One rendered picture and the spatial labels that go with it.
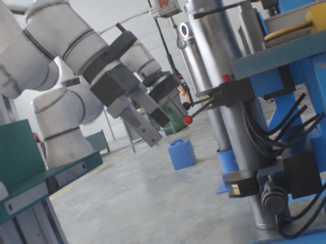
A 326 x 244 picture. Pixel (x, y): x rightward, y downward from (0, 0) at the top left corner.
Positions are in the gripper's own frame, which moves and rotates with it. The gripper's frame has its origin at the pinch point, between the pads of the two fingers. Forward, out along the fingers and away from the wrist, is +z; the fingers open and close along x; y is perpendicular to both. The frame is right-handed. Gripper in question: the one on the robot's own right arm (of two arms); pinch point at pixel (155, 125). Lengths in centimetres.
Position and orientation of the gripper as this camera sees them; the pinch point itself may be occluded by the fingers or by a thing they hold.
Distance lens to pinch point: 64.4
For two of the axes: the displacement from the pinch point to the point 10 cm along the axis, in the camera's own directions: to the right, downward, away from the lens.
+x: -1.6, 2.5, -9.6
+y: -7.0, 6.5, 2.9
